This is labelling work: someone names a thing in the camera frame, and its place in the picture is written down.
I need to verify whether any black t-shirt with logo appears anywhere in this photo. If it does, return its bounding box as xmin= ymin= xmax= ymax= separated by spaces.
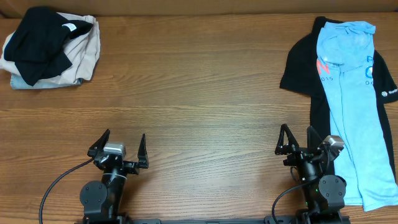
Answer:
xmin=280 ymin=16 xmax=397 ymax=170

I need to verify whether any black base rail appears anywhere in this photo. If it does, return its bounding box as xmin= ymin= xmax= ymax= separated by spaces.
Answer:
xmin=76 ymin=216 xmax=351 ymax=224

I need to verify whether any folded light denim garment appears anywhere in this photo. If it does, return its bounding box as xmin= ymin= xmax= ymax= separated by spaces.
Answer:
xmin=10 ymin=73 xmax=83 ymax=90

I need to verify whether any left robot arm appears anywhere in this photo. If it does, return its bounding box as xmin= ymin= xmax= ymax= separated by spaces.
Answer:
xmin=80 ymin=130 xmax=149 ymax=224

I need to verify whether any light blue printed t-shirt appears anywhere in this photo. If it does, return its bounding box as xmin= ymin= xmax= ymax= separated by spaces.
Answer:
xmin=317 ymin=21 xmax=397 ymax=212

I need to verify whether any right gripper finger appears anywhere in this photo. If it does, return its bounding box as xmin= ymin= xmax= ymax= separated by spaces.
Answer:
xmin=275 ymin=124 xmax=299 ymax=155
xmin=307 ymin=126 xmax=323 ymax=152

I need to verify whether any folded beige garment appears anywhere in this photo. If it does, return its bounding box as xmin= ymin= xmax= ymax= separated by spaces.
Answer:
xmin=1 ymin=12 xmax=101 ymax=84

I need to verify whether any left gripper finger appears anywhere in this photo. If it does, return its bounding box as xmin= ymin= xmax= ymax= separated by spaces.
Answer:
xmin=137 ymin=134 xmax=149 ymax=169
xmin=87 ymin=129 xmax=110 ymax=157

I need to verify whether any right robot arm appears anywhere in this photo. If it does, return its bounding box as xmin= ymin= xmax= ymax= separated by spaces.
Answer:
xmin=271 ymin=124 xmax=350 ymax=224

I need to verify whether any folded black garment on pile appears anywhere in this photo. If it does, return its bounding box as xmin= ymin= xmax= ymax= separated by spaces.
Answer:
xmin=3 ymin=7 xmax=93 ymax=86

